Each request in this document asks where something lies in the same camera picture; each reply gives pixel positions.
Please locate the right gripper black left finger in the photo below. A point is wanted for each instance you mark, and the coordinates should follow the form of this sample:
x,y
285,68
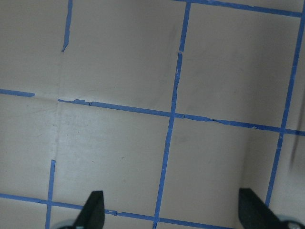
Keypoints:
x,y
92,215

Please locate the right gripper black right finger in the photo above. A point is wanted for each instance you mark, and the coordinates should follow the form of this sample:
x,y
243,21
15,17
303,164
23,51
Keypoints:
x,y
254,213

